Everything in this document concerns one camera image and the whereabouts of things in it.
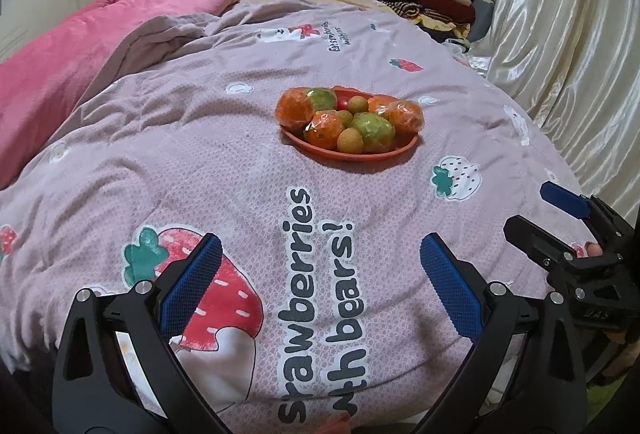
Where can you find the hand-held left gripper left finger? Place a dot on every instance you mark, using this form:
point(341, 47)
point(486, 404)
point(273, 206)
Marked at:
point(192, 284)

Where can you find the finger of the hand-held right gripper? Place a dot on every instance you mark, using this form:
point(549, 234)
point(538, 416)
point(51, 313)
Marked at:
point(535, 236)
point(562, 199)

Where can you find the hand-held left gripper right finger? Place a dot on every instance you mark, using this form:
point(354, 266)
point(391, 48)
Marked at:
point(452, 286)

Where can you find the orange plastic plate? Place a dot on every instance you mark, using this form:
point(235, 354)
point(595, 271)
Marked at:
point(380, 155)

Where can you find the large green fruit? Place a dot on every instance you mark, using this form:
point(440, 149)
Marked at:
point(372, 132)

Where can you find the plastic-wrapped orange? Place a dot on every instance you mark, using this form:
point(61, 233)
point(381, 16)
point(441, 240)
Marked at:
point(325, 129)
point(295, 107)
point(407, 117)
point(380, 103)

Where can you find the small tan longan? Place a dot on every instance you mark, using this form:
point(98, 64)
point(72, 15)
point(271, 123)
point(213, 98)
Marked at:
point(345, 117)
point(348, 140)
point(357, 104)

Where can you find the red tomato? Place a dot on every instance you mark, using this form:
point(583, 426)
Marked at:
point(344, 102)

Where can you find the small green fruit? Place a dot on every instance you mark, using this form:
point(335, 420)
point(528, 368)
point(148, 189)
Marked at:
point(321, 98)

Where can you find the person's right hand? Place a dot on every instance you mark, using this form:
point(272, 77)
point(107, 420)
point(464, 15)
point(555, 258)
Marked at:
point(594, 248)

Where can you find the purple strawberry printed blanket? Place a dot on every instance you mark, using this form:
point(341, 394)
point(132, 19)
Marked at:
point(200, 139)

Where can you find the cream satin curtain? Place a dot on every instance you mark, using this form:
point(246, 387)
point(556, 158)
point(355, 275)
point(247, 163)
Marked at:
point(565, 14)

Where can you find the pink quilt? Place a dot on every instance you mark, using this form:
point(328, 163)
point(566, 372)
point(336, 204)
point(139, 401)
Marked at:
point(75, 49)

